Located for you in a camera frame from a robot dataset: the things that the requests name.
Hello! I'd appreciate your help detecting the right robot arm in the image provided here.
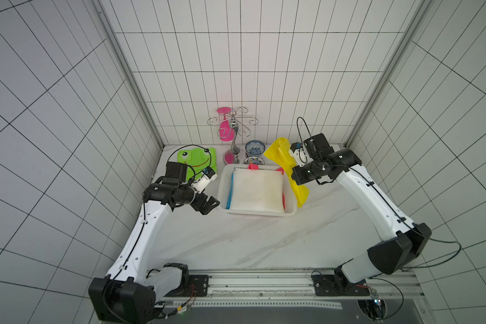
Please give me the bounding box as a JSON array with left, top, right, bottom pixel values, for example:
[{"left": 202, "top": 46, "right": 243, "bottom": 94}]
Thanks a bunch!
[{"left": 289, "top": 147, "right": 431, "bottom": 290}]

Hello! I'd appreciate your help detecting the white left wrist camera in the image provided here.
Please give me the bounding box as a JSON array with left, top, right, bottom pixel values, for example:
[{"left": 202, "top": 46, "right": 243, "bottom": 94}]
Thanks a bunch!
[{"left": 192, "top": 166, "right": 217, "bottom": 194}]

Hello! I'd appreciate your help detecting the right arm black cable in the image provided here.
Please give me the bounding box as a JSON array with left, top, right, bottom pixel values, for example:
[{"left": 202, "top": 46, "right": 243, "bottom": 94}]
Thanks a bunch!
[{"left": 364, "top": 226, "right": 463, "bottom": 324}]

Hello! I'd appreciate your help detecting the silver wire cup stand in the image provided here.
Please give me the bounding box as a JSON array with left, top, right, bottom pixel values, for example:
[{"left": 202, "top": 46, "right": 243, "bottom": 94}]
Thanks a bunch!
[{"left": 207, "top": 107, "right": 259, "bottom": 165}]

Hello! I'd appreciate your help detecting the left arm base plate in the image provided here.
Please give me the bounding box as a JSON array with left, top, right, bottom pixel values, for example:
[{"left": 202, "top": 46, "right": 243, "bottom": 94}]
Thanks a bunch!
[{"left": 166, "top": 275, "right": 210, "bottom": 297}]

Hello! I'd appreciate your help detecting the blue raincoat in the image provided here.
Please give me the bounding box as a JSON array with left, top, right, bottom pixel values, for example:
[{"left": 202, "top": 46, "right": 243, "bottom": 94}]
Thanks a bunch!
[{"left": 226, "top": 172, "right": 234, "bottom": 210}]

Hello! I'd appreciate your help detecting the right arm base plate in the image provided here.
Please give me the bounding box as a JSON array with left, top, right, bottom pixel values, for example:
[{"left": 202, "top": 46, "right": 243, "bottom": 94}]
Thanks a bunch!
[{"left": 310, "top": 271, "right": 371, "bottom": 297}]

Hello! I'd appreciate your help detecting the pink bunny raincoat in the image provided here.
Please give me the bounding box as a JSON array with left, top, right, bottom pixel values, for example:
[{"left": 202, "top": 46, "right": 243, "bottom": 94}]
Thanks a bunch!
[{"left": 248, "top": 165, "right": 284, "bottom": 213}]

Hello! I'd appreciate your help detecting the green frog raincoat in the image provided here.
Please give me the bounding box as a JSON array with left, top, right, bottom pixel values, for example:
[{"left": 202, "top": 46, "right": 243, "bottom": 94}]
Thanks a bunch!
[{"left": 177, "top": 147, "right": 218, "bottom": 180}]

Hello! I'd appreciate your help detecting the electronics wiring bundle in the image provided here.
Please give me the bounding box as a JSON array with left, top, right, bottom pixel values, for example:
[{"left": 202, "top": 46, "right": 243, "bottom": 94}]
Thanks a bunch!
[{"left": 153, "top": 283, "right": 197, "bottom": 323}]

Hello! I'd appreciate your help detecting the pink wine glass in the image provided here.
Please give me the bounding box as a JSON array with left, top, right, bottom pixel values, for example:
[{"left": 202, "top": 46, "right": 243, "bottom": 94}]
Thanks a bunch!
[{"left": 217, "top": 107, "right": 235, "bottom": 142}]

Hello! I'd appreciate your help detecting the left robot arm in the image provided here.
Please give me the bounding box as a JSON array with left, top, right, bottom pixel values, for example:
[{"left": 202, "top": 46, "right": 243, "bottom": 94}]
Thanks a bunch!
[{"left": 88, "top": 162, "right": 220, "bottom": 323}]

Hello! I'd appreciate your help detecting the blue patterned ceramic cup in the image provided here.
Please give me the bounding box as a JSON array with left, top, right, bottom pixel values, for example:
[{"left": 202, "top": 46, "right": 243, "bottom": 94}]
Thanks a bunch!
[{"left": 243, "top": 156, "right": 265, "bottom": 166}]

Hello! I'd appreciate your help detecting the blue patterned ceramic bowl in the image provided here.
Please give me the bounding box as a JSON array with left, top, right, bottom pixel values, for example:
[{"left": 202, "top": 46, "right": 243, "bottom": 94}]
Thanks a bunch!
[{"left": 244, "top": 140, "right": 266, "bottom": 157}]

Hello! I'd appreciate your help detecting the yellow raincoat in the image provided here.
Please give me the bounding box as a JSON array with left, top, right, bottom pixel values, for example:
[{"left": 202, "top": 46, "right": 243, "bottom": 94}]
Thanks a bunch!
[{"left": 264, "top": 137, "right": 310, "bottom": 208}]

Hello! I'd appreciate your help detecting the aluminium mounting rail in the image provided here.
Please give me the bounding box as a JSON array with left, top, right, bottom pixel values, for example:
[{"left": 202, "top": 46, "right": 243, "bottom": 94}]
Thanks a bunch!
[{"left": 99, "top": 270, "right": 424, "bottom": 311}]

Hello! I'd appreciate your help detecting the white raincoat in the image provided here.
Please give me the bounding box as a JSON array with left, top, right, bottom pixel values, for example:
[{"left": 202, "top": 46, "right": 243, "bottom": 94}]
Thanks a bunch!
[{"left": 228, "top": 169, "right": 284, "bottom": 213}]

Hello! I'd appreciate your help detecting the white plastic perforated basket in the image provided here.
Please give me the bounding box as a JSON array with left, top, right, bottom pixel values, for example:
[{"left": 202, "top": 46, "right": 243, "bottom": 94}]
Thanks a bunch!
[{"left": 217, "top": 164, "right": 298, "bottom": 217}]

